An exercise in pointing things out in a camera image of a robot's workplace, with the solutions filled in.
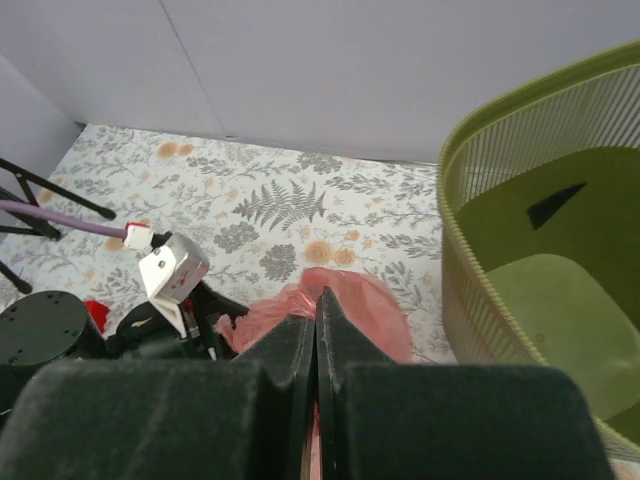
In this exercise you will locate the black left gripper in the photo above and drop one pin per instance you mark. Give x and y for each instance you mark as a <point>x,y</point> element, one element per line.
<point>144,334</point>

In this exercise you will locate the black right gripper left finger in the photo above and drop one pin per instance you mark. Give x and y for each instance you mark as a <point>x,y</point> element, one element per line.
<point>119,419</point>

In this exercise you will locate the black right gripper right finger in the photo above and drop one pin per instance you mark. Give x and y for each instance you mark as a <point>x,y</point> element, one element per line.
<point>450,420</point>

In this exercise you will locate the red torn trash bag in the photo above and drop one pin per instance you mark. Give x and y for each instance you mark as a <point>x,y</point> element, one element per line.
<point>350,305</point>

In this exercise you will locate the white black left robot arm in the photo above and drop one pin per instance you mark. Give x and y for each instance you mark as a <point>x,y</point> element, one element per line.
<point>50,326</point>

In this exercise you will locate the green plastic trash bin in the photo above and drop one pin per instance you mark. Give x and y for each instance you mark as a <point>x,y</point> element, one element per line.
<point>538,191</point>

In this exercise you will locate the red calculator toy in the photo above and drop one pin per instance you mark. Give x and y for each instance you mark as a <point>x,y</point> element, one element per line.
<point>99,313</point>

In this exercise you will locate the floral patterned table mat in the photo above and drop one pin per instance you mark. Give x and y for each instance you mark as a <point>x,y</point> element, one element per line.
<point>263,215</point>

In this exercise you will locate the black music stand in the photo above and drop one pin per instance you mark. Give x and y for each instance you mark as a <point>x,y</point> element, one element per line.
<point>38,220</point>

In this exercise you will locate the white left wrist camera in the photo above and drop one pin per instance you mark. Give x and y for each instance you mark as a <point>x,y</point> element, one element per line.
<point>170,273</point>

